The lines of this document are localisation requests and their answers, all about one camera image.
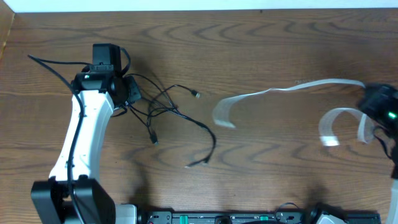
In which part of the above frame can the white usb cable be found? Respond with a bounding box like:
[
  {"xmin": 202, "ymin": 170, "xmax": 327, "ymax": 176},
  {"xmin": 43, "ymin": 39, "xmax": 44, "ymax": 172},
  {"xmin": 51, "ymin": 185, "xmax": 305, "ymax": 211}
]
[{"xmin": 212, "ymin": 78, "xmax": 376, "ymax": 147}]

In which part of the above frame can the black usb cable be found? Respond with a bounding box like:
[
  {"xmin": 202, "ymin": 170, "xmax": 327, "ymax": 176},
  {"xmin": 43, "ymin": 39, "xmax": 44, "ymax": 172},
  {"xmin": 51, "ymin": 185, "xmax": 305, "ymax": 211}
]
[
  {"xmin": 124, "ymin": 73, "xmax": 217, "ymax": 169},
  {"xmin": 126, "ymin": 84, "xmax": 201, "ymax": 146}
]

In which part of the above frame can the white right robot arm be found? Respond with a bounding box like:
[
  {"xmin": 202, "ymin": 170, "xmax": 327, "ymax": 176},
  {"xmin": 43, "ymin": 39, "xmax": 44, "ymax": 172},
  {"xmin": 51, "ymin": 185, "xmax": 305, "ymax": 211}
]
[{"xmin": 358, "ymin": 83, "xmax": 397, "ymax": 224}]

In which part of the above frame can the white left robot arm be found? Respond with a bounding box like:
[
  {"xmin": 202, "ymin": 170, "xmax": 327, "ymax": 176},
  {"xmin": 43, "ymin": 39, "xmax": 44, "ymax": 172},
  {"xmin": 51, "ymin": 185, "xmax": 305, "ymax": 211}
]
[{"xmin": 30, "ymin": 44, "xmax": 141, "ymax": 223}]

